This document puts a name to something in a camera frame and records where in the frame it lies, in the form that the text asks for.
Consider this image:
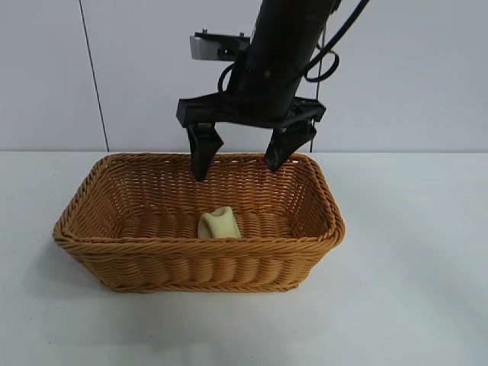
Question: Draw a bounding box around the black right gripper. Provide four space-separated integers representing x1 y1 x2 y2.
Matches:
175 47 328 182

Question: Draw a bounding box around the pale yellow egg yolk pastry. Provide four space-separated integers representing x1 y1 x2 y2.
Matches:
197 205 242 240

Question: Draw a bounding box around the woven tan wicker basket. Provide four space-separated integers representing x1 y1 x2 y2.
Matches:
52 152 347 294

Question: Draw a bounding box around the thin black camera cable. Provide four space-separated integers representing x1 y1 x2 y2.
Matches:
217 63 239 95

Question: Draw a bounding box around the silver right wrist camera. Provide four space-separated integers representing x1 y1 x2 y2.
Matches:
189 32 253 62

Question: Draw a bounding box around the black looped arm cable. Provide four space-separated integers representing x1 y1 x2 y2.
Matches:
303 0 371 83

